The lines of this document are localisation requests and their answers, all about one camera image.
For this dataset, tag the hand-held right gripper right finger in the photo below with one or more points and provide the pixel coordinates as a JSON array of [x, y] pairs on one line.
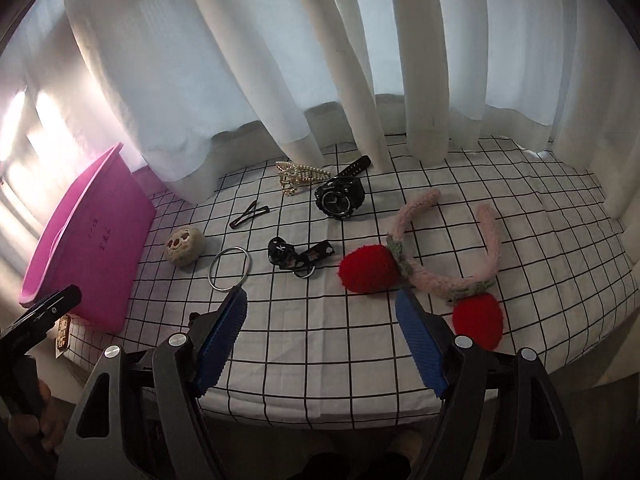
[[417, 345]]

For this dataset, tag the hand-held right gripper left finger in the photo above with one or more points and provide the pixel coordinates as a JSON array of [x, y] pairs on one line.
[[225, 340]]

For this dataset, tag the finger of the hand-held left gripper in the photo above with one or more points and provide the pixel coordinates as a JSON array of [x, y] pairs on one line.
[[50, 305]]

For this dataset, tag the pink plastic basin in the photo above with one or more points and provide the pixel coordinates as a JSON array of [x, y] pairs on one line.
[[100, 250]]

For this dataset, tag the beige plush skull ball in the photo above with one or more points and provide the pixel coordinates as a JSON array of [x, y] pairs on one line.
[[187, 250]]

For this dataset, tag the black sport wristwatch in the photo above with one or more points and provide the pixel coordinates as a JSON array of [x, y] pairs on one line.
[[335, 199]]

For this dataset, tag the person's left hand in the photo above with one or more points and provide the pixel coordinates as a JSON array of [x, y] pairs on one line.
[[42, 422]]

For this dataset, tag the silver metal bangle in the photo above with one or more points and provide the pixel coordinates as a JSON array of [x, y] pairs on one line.
[[230, 249]]

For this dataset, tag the pink headband with red pompoms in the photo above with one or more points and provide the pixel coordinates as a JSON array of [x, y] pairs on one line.
[[367, 267]]

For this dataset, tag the white black-grid cloth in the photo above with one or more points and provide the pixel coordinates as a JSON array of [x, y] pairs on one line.
[[325, 350]]

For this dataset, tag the black snap hair clip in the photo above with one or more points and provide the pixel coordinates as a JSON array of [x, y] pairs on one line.
[[239, 221]]

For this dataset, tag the pearl hair claw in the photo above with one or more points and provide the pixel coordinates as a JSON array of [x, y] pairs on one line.
[[292, 177]]

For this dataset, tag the white curtain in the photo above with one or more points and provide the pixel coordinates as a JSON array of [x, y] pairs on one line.
[[225, 60]]

